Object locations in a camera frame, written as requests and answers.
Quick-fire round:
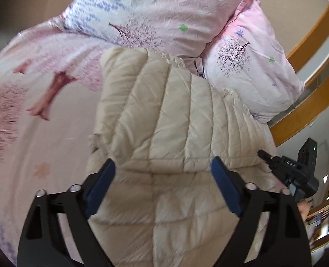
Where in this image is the pink floral bed sheet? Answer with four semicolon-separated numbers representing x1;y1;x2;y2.
0;15;282;267

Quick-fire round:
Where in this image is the person's right hand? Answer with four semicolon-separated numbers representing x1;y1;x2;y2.
297;201;311;218

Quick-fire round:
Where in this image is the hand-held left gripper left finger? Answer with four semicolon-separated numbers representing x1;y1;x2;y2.
18;158;116;267

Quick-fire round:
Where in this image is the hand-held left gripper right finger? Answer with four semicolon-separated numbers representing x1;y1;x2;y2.
210;156;312;267

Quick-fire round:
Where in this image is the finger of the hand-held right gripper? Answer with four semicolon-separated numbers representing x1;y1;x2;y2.
257;150;277;171

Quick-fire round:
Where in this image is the cream puffer jacket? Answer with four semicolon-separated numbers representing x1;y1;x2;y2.
85;47;276;267

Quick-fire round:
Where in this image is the small pink floral pillow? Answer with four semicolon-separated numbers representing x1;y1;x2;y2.
202;0;305;123

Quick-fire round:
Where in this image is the wooden headboard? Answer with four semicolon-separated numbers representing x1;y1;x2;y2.
268;4;329;146

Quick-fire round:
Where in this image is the wooden shelf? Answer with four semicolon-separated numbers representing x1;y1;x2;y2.
306;160;329;252

